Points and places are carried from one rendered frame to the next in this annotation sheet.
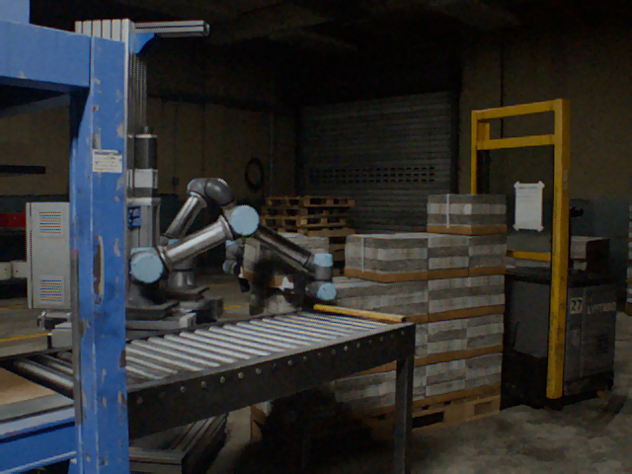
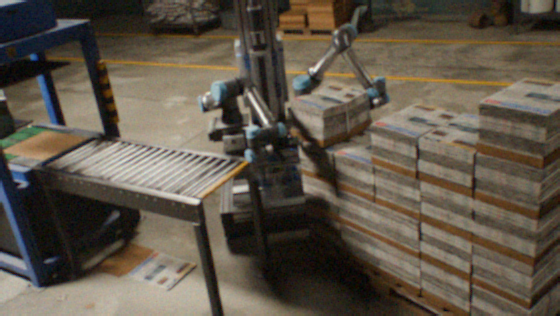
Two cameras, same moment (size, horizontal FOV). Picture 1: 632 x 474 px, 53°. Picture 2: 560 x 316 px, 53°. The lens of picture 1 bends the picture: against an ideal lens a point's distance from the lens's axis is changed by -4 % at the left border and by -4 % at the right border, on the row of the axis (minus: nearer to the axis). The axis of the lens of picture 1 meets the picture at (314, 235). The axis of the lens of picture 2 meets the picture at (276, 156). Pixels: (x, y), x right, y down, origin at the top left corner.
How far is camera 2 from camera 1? 3.97 m
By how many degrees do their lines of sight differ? 83
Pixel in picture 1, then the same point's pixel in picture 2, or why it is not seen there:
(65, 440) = (20, 177)
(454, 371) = (454, 286)
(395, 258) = (383, 146)
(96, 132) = not seen: outside the picture
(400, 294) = (389, 181)
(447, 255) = (443, 164)
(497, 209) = (527, 132)
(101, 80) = not seen: outside the picture
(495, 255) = (520, 190)
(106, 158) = not seen: outside the picture
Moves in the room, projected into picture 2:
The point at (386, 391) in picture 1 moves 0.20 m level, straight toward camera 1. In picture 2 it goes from (380, 257) to (344, 261)
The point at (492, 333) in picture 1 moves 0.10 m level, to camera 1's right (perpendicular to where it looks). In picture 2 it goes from (510, 279) to (522, 293)
